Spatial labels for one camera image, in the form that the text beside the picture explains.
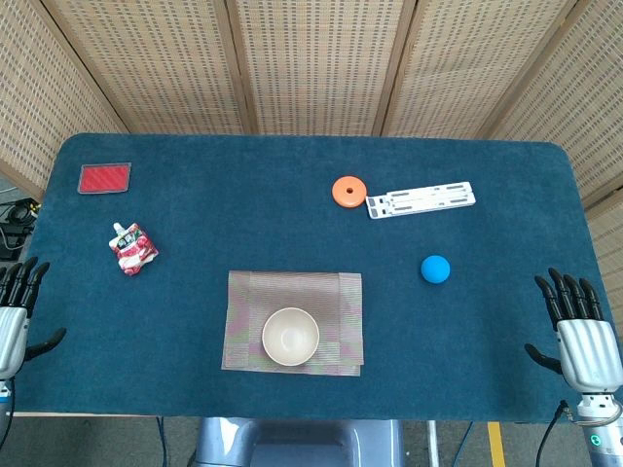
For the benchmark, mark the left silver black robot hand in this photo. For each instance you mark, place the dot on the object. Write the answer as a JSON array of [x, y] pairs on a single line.
[[12, 335]]

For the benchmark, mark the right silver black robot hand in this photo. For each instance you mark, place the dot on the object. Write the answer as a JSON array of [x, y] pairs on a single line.
[[589, 350]]

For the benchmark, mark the beige bowl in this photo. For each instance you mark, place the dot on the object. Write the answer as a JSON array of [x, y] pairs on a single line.
[[290, 336]]

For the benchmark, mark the brown woven placemat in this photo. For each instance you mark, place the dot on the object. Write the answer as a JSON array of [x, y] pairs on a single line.
[[292, 292]]

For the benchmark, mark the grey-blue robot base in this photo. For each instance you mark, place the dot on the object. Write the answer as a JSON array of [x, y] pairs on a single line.
[[292, 442]]

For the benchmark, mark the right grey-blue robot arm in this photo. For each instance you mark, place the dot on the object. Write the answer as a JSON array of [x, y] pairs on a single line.
[[603, 438]]

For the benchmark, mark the blue ball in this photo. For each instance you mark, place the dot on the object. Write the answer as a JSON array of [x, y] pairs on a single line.
[[435, 269]]

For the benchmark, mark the red packet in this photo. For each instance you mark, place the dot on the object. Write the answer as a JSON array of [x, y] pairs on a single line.
[[104, 178]]

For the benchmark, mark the yellow floor tape strip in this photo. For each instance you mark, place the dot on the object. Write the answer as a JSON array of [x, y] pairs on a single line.
[[496, 445]]

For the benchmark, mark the red spouted drink pouch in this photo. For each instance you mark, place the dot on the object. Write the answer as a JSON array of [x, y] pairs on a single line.
[[134, 250]]

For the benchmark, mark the white folding stand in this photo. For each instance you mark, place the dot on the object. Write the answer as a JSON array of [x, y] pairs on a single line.
[[418, 200]]

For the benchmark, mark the blue carpet table cover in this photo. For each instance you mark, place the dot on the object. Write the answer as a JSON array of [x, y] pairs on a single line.
[[243, 170]]

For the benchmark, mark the orange disc with hole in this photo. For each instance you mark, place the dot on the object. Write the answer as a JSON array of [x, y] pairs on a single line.
[[343, 194]]

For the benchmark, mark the woven bamboo folding screen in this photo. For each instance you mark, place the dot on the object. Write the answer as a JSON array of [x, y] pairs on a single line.
[[316, 63]]

